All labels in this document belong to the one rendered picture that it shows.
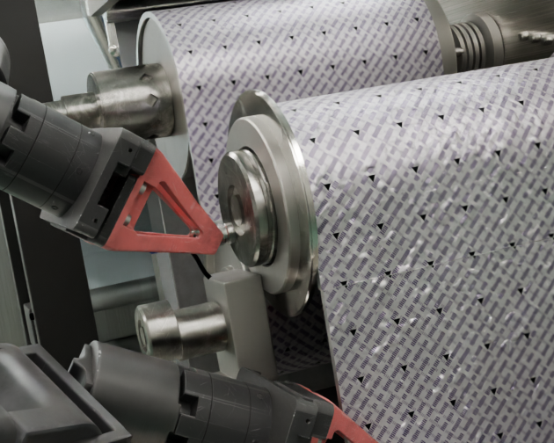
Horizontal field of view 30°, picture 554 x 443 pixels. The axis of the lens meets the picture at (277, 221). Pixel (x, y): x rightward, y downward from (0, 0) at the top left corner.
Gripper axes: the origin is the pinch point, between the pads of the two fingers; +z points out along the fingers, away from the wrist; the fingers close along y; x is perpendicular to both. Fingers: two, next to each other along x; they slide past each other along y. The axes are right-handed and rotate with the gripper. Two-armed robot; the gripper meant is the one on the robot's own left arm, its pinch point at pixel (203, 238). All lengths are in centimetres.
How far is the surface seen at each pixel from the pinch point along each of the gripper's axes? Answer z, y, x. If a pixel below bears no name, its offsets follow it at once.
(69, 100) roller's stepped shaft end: -7.4, -23.1, 6.9
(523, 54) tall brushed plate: 25.7, -14.9, 29.1
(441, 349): 13.9, 9.1, -0.2
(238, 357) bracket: 5.4, 0.9, -6.0
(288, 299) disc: 5.7, 3.4, -1.3
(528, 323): 18.9, 9.5, 3.8
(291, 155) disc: -0.2, 7.7, 6.1
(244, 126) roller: -1.5, 2.1, 7.3
